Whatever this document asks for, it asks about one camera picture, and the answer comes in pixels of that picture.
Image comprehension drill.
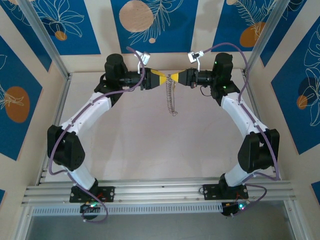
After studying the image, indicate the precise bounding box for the transparent plastic bag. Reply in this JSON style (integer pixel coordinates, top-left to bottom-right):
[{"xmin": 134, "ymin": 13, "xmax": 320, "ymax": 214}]
[{"xmin": 164, "ymin": 74, "xmax": 179, "ymax": 116}]

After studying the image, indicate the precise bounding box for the small controller circuit board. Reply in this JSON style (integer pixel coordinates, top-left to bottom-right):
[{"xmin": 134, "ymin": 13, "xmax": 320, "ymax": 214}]
[
  {"xmin": 79, "ymin": 201, "xmax": 102, "ymax": 221},
  {"xmin": 221, "ymin": 201, "xmax": 247, "ymax": 218}
]

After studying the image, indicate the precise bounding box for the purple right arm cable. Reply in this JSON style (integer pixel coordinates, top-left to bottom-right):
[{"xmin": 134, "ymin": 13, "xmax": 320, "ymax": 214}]
[{"xmin": 202, "ymin": 42, "xmax": 281, "ymax": 218}]

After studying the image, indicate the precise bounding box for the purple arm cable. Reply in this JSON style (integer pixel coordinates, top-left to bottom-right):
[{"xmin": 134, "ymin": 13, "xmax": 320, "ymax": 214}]
[
  {"xmin": 202, "ymin": 42, "xmax": 281, "ymax": 218},
  {"xmin": 47, "ymin": 46, "xmax": 146, "ymax": 225}
]

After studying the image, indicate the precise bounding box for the thin black cable loop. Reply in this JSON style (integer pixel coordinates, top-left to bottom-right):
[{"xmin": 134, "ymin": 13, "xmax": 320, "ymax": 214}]
[{"xmin": 199, "ymin": 84, "xmax": 214, "ymax": 98}]

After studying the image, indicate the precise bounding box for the aluminium frame post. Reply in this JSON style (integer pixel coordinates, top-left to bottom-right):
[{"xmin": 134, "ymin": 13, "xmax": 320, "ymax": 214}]
[
  {"xmin": 243, "ymin": 0, "xmax": 288, "ymax": 76},
  {"xmin": 18, "ymin": 0, "xmax": 73, "ymax": 79}
]

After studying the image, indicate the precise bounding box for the aluminium side rail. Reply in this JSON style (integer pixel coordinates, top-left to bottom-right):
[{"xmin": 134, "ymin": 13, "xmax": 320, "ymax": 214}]
[
  {"xmin": 241, "ymin": 69, "xmax": 281, "ymax": 180},
  {"xmin": 36, "ymin": 73, "xmax": 73, "ymax": 186}
]

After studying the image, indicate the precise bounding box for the long aluminium base rail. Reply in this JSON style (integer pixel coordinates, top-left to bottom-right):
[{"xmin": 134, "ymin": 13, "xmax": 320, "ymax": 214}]
[{"xmin": 21, "ymin": 176, "xmax": 298, "ymax": 207}]

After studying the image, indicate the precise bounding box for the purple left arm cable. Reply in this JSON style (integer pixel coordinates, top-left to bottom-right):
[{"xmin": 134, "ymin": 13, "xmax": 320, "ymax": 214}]
[{"xmin": 47, "ymin": 46, "xmax": 146, "ymax": 225}]

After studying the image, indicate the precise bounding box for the grey slotted cable duct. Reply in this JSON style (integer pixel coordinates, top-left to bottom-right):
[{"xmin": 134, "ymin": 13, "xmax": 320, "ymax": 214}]
[{"xmin": 31, "ymin": 202, "xmax": 224, "ymax": 217}]

